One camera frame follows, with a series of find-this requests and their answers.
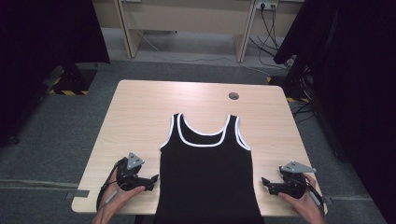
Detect black power cables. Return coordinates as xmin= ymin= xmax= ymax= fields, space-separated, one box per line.
xmin=247 ymin=4 xmax=297 ymax=70

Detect person's left hand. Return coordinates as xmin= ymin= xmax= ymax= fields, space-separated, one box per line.
xmin=99 ymin=178 xmax=147 ymax=219

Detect grey floor tape strip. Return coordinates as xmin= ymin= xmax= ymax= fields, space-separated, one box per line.
xmin=64 ymin=189 xmax=91 ymax=201

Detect hand-held gripper cable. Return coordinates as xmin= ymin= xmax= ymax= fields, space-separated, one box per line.
xmin=95 ymin=161 xmax=126 ymax=213
xmin=298 ymin=176 xmax=327 ymax=217

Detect thin white floor cable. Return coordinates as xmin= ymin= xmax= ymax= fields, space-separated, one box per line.
xmin=135 ymin=29 xmax=273 ymax=77

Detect left hand-held gripper cable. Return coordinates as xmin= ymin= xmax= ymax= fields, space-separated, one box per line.
xmin=95 ymin=161 xmax=126 ymax=213

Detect right hand-held gripper cable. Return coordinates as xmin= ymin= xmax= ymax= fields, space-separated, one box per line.
xmin=298 ymin=176 xmax=327 ymax=217

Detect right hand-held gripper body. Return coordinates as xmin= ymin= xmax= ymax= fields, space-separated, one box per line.
xmin=277 ymin=160 xmax=318 ymax=200

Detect white wall socket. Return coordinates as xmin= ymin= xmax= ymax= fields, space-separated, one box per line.
xmin=255 ymin=0 xmax=280 ymax=10

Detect black curtain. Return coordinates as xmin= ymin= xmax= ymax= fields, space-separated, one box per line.
xmin=0 ymin=0 xmax=111 ymax=147
xmin=274 ymin=0 xmax=396 ymax=224

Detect black tank top white trim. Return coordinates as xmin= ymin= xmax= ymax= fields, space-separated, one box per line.
xmin=153 ymin=112 xmax=265 ymax=224

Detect black floor cables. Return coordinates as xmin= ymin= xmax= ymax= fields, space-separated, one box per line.
xmin=291 ymin=102 xmax=316 ymax=123

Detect stand base with striped tape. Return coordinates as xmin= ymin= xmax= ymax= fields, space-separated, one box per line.
xmin=266 ymin=75 xmax=313 ymax=105
xmin=47 ymin=63 xmax=98 ymax=97

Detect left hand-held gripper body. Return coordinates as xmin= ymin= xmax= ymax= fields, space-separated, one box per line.
xmin=116 ymin=151 xmax=154 ymax=192

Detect person's right hand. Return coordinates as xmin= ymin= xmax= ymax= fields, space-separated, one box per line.
xmin=277 ymin=173 xmax=327 ymax=219

